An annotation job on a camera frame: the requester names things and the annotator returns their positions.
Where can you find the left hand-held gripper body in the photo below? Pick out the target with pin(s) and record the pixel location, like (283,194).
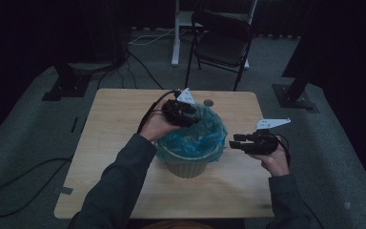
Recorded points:
(174,111)

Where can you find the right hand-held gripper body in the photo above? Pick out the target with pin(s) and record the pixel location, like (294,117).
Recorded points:
(263,143)

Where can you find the blue plastic bag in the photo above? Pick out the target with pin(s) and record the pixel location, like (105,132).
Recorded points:
(197,140)

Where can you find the green ribbed plastic bin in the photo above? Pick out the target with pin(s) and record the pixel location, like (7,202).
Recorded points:
(187,170)

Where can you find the person's right hand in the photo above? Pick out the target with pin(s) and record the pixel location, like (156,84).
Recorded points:
(276,162)

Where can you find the person's left hand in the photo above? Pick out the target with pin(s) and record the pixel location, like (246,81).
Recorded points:
(157,127)

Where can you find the black folding chair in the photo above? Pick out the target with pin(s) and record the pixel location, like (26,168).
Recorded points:
(222,47)

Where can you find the black floor strip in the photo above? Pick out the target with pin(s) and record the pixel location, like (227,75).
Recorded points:
(74,125)

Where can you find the black stand base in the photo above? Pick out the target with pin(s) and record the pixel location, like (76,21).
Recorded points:
(66,86)

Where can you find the grey tape strip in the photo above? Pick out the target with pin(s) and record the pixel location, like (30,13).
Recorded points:
(66,191)

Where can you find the black stand with base plate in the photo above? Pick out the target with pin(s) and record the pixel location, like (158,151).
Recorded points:
(294,97)

